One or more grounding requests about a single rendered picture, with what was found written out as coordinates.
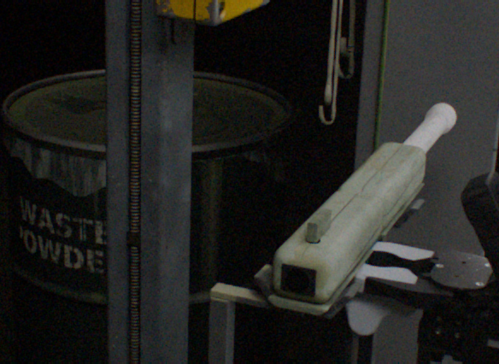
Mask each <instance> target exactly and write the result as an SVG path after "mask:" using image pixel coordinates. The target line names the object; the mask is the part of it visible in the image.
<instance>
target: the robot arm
mask: <svg viewBox="0 0 499 364"><path fill-rule="evenodd" d="M460 199H461V206H462V207H463V210H464V213H465V215H466V217H467V219H468V221H469V222H470V225H471V226H472V227H473V229H474V231H475V233H476V235H477V237H478V240H479V242H480V244H481V246H482V248H483V251H484V253H485V254H486V256H487V258H485V257H483V256H476V255H470V254H466V253H460V252H457V251H454V250H449V249H446V248H442V247H439V246H434V245H427V244H408V243H398V242H393V243H382V242H377V243H376V244H375V245H374V246H373V247H372V248H371V250H373V252H372V254H371V255H370V256H369V258H368V265H367V264H365V263H363V265H362V266H361V268H360V269H359V270H358V272H357V273H356V274H355V282H356V283H362V286H361V288H360V289H359V290H358V291H357V292H356V294H355V295H354V297H353V298H352V299H351V300H350V301H349V302H348V303H347V304H346V305H345V309H346V314H347V317H348V322H349V326H350V328H351V329H352V330H353V331H354V332H355V333H357V334H360V335H370V334H372V333H374V332H375V330H376V329H377V327H378V326H379V324H380V322H381V321H382V319H383V318H384V317H386V316H397V317H409V316H411V315H413V314H414V313H415V312H416V311H417V309H418V308H420V309H424V313H423V316H422V318H421V319H420V323H419V327H418V332H417V341H416V343H418V344H419V345H418V350H417V359H416V364H431V361H434V362H437V363H442V361H443V358H444V356H445V355H449V356H453V357H452V361H458V362H462V363H463V364H499V173H498V172H495V171H493V172H489V173H485V174H482V175H480V176H478V177H475V178H472V179H470V180H469V182H468V183H467V185H466V187H465V188H464V190H463V191H462V193H461V196H460Z"/></svg>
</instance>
